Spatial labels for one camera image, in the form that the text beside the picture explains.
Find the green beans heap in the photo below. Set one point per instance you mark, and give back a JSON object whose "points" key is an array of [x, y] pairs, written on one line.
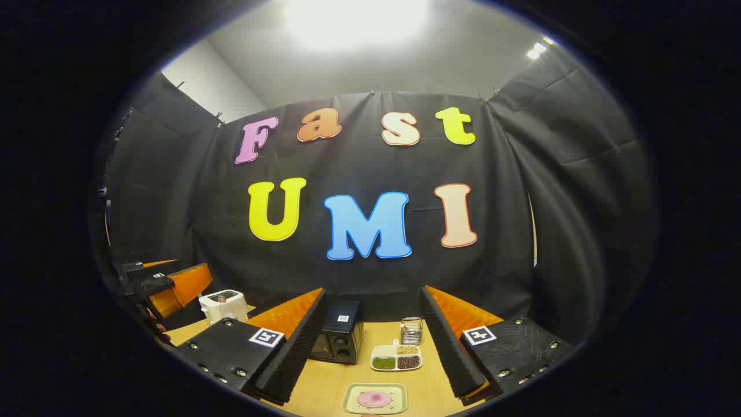
{"points": [[383, 363]]}

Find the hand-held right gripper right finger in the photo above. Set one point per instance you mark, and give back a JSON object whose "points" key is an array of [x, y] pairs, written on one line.
{"points": [[448, 347]]}

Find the red beans heap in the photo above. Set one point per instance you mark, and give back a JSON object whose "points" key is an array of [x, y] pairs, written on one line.
{"points": [[408, 362]]}

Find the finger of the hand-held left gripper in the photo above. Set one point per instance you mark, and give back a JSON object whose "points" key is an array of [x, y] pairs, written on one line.
{"points": [[142, 271], [179, 286]]}

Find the white toaster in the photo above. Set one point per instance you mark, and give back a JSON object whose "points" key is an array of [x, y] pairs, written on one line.
{"points": [[223, 307]]}

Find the white divided dish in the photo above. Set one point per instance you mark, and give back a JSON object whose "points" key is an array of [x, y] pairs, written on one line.
{"points": [[396, 355]]}

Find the yellow beans heap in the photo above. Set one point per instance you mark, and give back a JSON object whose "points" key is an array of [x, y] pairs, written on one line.
{"points": [[407, 350]]}

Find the cream square plate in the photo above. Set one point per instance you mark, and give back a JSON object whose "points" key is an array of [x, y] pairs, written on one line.
{"points": [[354, 405]]}

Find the large ceiling light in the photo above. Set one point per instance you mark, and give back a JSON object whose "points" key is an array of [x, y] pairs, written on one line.
{"points": [[356, 20]]}

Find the black electric oven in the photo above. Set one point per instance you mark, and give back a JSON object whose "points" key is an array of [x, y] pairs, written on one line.
{"points": [[341, 330]]}

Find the black backdrop cloth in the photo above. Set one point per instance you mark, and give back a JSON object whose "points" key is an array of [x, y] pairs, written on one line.
{"points": [[359, 162]]}

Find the small ceiling light strip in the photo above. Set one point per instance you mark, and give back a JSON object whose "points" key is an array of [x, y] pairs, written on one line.
{"points": [[536, 50]]}

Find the pink meat slice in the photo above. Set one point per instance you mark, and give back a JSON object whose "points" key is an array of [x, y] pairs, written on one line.
{"points": [[375, 399]]}

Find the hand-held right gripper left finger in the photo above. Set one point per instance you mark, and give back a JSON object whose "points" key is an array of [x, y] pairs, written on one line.
{"points": [[301, 347]]}

